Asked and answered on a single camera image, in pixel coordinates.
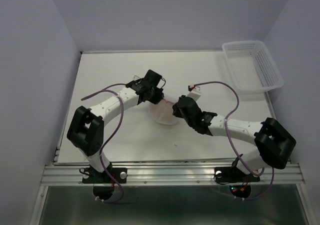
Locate white plastic basket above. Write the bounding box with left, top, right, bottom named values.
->
left=222, top=40, right=284, bottom=94

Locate aluminium frame rail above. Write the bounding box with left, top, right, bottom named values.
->
left=29, top=50, right=313, bottom=225

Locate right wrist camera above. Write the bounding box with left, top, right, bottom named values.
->
left=186, top=84, right=202, bottom=101

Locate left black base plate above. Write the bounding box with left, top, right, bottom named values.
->
left=79, top=166, right=128, bottom=184

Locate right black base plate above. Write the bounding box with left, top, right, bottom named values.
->
left=213, top=167, right=260, bottom=184

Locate beige bra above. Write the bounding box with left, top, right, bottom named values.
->
left=153, top=104, right=175, bottom=123

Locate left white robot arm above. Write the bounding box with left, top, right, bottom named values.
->
left=66, top=70, right=165, bottom=182

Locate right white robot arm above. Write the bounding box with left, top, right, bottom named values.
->
left=172, top=96, right=297, bottom=180

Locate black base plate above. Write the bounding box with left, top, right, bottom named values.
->
left=213, top=167, right=260, bottom=184
left=79, top=166, right=128, bottom=184

